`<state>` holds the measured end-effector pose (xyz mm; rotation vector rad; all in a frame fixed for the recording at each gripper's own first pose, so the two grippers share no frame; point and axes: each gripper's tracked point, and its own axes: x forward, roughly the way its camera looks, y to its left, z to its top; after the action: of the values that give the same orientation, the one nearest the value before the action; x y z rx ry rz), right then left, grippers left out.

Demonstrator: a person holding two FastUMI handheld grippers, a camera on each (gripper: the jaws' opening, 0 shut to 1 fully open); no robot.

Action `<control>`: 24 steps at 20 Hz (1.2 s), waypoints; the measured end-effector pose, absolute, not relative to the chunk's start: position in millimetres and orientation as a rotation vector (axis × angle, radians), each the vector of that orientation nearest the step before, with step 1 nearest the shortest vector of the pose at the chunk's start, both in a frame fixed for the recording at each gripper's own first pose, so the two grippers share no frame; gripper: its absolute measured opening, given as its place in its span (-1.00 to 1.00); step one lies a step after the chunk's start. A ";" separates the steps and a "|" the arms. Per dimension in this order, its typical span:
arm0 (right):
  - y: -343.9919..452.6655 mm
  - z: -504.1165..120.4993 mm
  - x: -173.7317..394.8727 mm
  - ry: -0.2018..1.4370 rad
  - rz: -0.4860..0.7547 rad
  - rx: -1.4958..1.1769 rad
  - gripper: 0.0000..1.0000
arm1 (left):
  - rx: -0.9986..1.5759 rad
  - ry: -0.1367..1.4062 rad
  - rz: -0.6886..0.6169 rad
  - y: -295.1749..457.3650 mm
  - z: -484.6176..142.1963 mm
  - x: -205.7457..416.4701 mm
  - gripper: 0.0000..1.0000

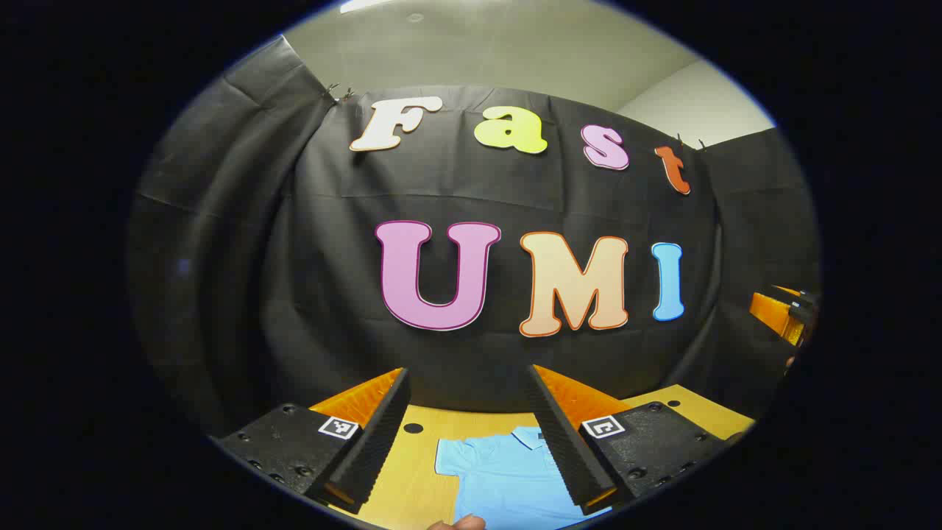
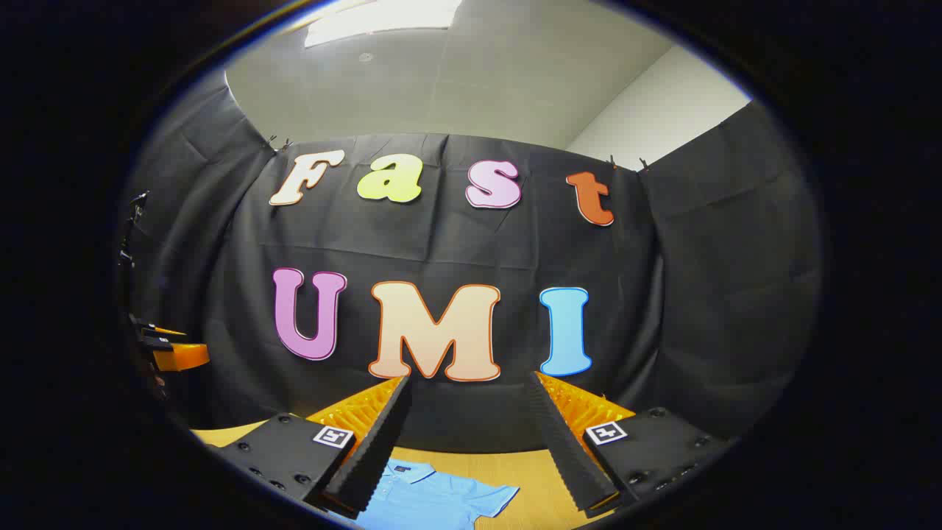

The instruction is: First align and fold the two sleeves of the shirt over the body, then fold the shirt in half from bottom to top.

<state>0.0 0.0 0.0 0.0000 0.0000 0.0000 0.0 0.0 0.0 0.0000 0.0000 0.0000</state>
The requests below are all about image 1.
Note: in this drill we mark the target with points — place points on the light blue T-shirt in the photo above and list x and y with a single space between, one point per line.
508 478

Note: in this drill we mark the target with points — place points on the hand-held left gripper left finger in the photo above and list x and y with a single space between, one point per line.
375 449

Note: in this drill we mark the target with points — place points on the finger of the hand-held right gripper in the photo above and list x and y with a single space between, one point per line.
769 309

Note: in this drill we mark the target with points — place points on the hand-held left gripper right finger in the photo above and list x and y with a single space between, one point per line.
563 442

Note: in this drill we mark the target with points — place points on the black backdrop cloth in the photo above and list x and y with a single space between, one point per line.
515 191

